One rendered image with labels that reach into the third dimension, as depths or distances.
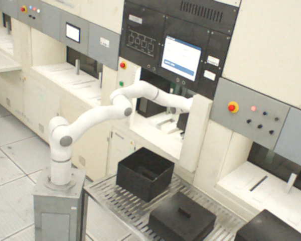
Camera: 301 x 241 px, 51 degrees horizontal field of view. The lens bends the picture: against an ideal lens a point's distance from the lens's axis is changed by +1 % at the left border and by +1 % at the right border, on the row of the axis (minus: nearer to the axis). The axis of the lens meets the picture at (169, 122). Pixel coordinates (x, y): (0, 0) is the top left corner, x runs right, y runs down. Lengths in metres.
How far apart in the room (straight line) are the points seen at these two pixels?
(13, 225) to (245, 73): 2.18
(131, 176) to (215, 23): 1.05
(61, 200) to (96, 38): 1.27
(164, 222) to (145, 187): 0.29
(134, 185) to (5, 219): 1.36
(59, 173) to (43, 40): 1.94
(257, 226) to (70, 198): 1.10
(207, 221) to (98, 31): 1.62
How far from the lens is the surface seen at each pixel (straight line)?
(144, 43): 2.26
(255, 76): 1.81
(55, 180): 2.10
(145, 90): 1.96
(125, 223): 1.91
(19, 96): 4.07
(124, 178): 2.07
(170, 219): 1.83
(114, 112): 1.90
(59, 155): 1.98
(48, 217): 2.21
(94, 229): 2.90
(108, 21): 2.53
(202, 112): 1.96
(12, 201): 3.20
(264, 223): 1.78
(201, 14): 1.96
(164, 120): 2.69
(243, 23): 1.82
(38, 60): 3.72
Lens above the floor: 2.14
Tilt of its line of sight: 28 degrees down
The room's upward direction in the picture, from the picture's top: 11 degrees clockwise
